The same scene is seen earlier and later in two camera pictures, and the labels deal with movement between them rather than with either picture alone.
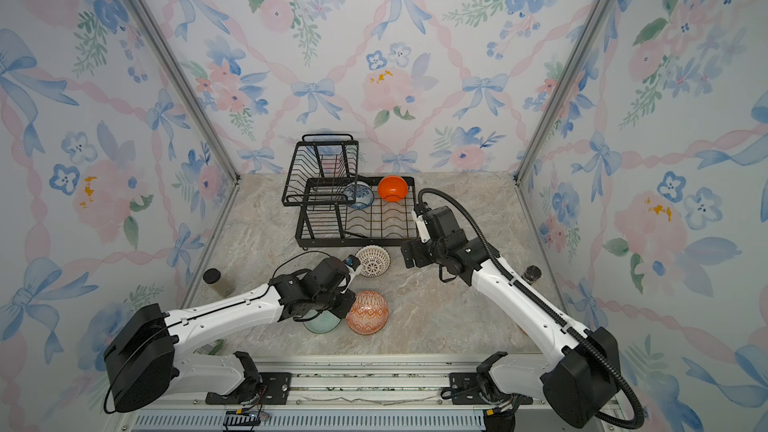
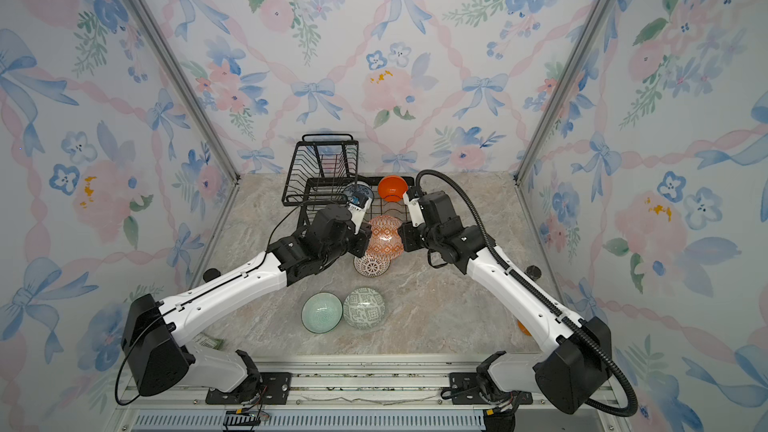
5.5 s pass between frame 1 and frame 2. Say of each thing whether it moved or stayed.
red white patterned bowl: moved
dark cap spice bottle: stayed
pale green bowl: stayed
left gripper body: moved
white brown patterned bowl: stayed
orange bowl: stayed
